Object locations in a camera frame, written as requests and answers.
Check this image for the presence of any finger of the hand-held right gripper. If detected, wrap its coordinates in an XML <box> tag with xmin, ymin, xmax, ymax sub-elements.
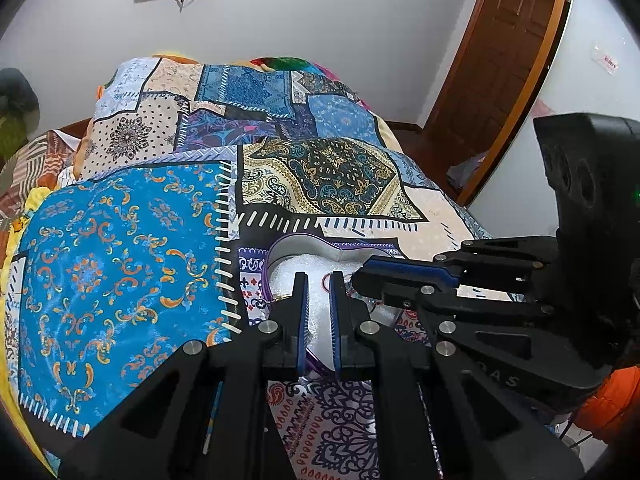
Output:
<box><xmin>352</xmin><ymin>236</ymin><xmax>562</xmax><ymax>301</ymax></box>
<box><xmin>380</xmin><ymin>281</ymin><xmax>603</xmax><ymax>363</ymax></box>

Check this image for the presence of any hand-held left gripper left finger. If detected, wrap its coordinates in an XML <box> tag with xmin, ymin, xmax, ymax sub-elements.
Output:
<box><xmin>59</xmin><ymin>272</ymin><xmax>309</xmax><ymax>480</ymax></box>

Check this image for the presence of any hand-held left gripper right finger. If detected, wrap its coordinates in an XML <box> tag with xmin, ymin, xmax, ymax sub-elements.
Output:
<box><xmin>329</xmin><ymin>271</ymin><xmax>587</xmax><ymax>480</ymax></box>

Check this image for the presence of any purple heart-shaped jewelry box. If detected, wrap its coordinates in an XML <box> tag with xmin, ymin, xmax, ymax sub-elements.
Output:
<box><xmin>263</xmin><ymin>232</ymin><xmax>403</xmax><ymax>377</ymax></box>

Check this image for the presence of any person's right forearm orange sleeve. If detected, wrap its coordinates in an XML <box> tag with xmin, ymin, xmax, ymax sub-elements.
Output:
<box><xmin>574</xmin><ymin>365</ymin><xmax>640</xmax><ymax>447</ymax></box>

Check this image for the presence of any grey cloth pile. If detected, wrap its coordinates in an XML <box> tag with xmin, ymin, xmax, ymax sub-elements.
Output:
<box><xmin>446</xmin><ymin>152</ymin><xmax>489</xmax><ymax>194</ymax></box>

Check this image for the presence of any brown wooden door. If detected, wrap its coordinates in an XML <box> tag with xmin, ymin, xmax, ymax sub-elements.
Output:
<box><xmin>424</xmin><ymin>0</ymin><xmax>562</xmax><ymax>182</ymax></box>

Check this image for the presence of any patchwork printed blanket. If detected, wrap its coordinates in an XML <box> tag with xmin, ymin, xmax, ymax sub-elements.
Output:
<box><xmin>0</xmin><ymin>55</ymin><xmax>497</xmax><ymax>480</ymax></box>

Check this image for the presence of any multicoloured pillow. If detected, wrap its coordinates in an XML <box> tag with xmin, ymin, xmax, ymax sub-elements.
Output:
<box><xmin>249</xmin><ymin>55</ymin><xmax>328</xmax><ymax>77</ymax></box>

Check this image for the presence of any striped orange cloth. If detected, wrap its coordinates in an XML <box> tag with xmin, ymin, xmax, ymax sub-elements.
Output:
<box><xmin>0</xmin><ymin>129</ymin><xmax>87</xmax><ymax>241</ymax></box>

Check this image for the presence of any dark green bundle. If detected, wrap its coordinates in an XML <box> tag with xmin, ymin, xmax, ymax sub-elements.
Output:
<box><xmin>0</xmin><ymin>67</ymin><xmax>41</xmax><ymax>163</ymax></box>

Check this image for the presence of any wooden door frame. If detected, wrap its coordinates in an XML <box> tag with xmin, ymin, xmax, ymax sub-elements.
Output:
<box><xmin>456</xmin><ymin>0</ymin><xmax>577</xmax><ymax>207</ymax></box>

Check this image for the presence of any white wall sticker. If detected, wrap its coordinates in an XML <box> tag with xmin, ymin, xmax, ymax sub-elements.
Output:
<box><xmin>590</xmin><ymin>40</ymin><xmax>624</xmax><ymax>75</ymax></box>

